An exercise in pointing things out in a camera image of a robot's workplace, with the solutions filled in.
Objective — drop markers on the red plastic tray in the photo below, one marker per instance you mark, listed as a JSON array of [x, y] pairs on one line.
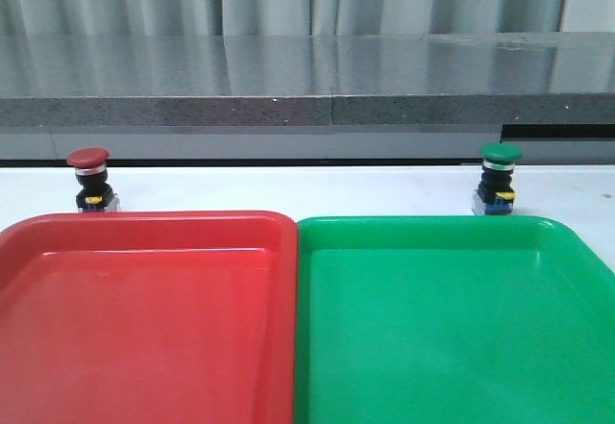
[[148, 317]]

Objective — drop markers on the red mushroom push button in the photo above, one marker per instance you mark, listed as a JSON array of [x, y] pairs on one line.
[[96, 195]]

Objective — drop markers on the green plastic tray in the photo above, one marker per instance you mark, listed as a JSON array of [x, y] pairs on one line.
[[451, 319]]

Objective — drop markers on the grey stone counter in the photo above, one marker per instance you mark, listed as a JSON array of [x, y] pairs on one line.
[[354, 99]]

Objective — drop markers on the green mushroom push button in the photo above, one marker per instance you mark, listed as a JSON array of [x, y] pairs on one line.
[[494, 194]]

